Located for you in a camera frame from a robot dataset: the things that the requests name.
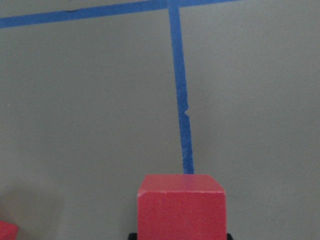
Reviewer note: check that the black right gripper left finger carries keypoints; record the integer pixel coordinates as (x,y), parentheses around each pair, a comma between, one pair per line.
(132,236)

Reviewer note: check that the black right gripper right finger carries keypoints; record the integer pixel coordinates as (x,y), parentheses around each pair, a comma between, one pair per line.
(229,236)

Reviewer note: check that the red block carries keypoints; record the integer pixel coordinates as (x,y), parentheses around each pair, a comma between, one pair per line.
(8,231)
(181,207)

